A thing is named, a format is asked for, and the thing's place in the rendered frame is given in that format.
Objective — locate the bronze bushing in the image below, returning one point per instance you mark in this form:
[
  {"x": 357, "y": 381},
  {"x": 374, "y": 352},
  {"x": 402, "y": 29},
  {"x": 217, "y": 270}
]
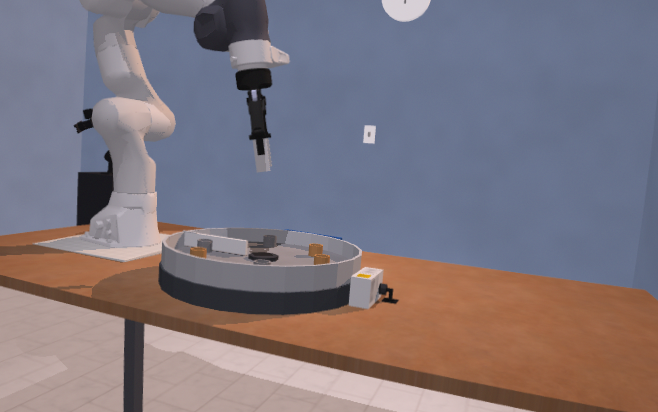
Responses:
[
  {"x": 321, "y": 259},
  {"x": 198, "y": 251},
  {"x": 315, "y": 249}
]

